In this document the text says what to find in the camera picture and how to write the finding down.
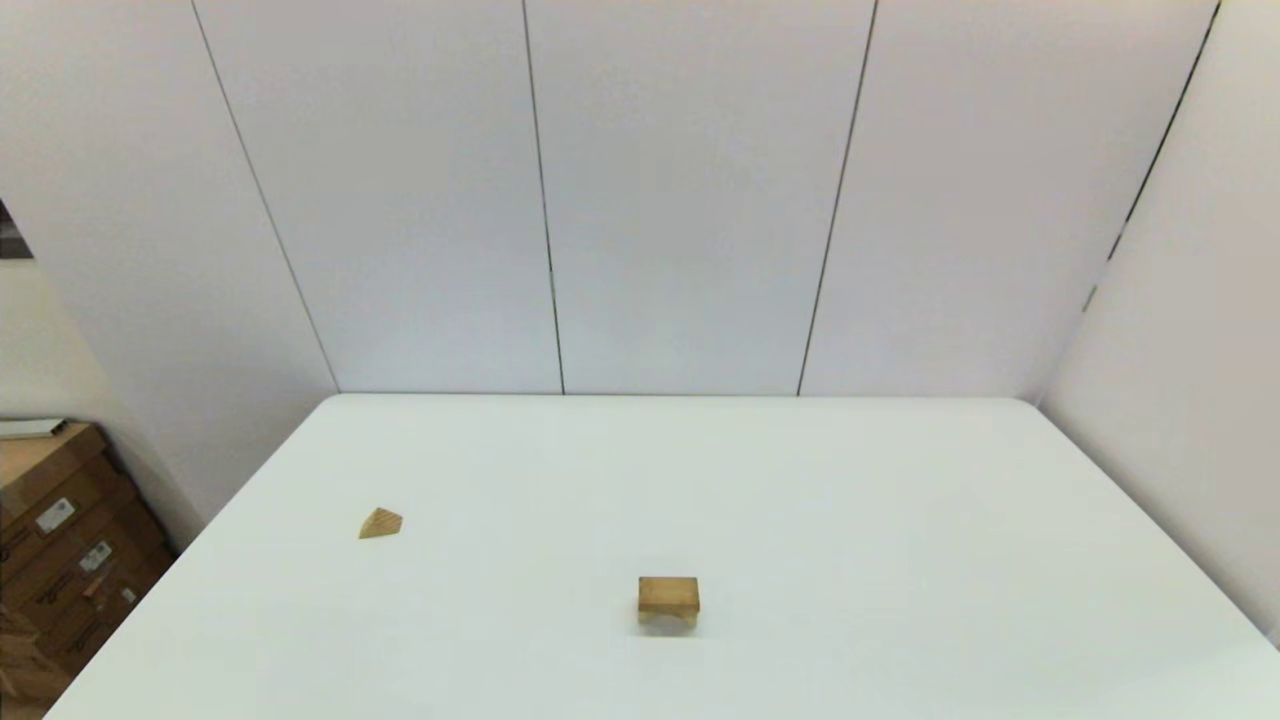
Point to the small brown cardboard box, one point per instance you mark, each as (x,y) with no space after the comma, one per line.
(25,675)

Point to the plain brown cardboard box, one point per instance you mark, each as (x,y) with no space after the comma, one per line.
(45,465)

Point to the stacked cardboard boxes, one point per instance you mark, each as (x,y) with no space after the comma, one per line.
(90,590)

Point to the triangular wooden building block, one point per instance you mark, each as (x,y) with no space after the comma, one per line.
(381,524)

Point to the rectangular wooden building block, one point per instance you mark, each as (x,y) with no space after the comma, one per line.
(668,593)

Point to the flat white board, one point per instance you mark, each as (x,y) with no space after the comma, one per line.
(30,428)

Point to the arched wooden building block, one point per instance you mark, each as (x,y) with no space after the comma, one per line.
(667,621)

